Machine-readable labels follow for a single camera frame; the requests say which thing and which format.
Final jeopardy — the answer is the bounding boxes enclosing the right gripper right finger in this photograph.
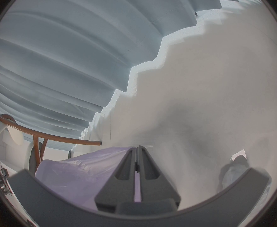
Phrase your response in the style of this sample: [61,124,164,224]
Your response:
[138,145,181,210]

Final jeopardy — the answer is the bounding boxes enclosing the purple plastic bag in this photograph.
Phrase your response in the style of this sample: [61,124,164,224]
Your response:
[35,146,142,210]

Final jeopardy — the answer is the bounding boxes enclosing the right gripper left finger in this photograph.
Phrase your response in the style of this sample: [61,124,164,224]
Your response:
[94,146,138,214]

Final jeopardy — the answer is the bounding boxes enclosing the crumpled white paper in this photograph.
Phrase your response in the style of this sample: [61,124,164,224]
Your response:
[218,155,250,194]

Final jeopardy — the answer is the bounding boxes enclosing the pale blue curtain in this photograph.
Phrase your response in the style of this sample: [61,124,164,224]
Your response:
[0,0,263,151]

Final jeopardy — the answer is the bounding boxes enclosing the white cushioned wooden chair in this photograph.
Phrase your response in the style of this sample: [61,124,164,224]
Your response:
[0,113,103,174]

